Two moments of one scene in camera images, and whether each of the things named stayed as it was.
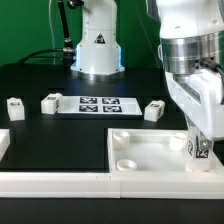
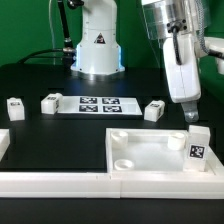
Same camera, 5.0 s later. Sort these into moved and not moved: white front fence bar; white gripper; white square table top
Moved: white gripper
Not moved: white front fence bar; white square table top
